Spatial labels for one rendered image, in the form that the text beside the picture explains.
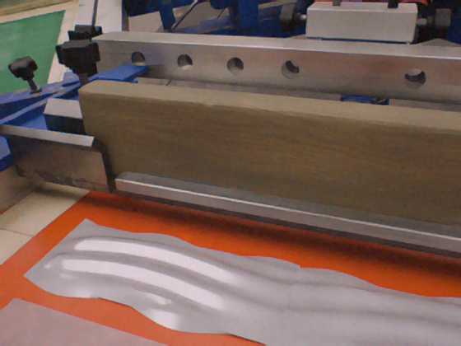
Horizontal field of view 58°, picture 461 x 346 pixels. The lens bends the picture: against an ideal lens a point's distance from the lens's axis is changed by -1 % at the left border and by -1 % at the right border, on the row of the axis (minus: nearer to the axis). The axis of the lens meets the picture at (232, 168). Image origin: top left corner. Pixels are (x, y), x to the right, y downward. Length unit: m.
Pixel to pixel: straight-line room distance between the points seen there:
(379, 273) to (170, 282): 0.14
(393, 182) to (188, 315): 0.15
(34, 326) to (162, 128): 0.15
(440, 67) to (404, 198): 0.24
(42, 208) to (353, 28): 0.39
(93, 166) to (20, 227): 0.08
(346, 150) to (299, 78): 0.25
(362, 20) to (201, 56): 0.20
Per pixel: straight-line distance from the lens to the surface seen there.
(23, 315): 0.30
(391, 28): 0.53
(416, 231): 0.28
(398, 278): 0.30
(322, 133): 0.26
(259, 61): 0.51
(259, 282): 0.27
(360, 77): 0.49
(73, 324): 0.28
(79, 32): 0.63
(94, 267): 0.31
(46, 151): 0.37
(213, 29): 0.98
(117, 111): 0.32
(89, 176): 0.35
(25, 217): 0.39
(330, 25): 0.54
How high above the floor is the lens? 1.35
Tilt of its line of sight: 44 degrees down
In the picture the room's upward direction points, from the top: 10 degrees counter-clockwise
